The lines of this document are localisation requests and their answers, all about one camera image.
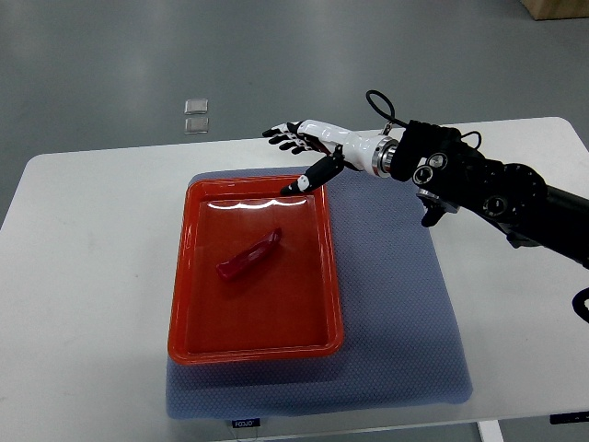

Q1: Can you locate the white table leg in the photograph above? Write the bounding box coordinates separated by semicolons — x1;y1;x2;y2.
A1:
477;420;504;442

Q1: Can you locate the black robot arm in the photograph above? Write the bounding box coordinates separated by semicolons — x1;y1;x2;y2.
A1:
262;89;588;266

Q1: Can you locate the blue-grey mesh mat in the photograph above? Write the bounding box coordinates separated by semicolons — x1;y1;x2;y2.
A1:
167;170;472;420

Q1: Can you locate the black table label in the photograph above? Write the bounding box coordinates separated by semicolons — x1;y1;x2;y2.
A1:
231;418;261;429

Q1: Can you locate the red pepper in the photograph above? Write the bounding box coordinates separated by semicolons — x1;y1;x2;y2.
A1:
215;227;283;281

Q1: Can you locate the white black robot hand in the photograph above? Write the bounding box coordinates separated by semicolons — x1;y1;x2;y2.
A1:
262;120;398;196

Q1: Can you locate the upper floor socket plate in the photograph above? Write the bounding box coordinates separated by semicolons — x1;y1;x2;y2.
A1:
184;99;208;115

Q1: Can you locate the black table control panel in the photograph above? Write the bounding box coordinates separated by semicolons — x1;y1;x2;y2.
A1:
549;411;589;425

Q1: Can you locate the floor socket plate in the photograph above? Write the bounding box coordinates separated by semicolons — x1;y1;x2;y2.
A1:
184;99;208;115
184;117;209;134

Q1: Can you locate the red plastic tray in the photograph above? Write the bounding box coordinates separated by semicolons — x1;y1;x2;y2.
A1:
167;172;343;366

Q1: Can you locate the lower floor socket plate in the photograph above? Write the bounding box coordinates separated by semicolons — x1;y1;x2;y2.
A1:
184;117;209;134

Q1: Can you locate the cardboard box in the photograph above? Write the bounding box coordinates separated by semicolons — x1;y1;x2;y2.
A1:
521;0;589;20

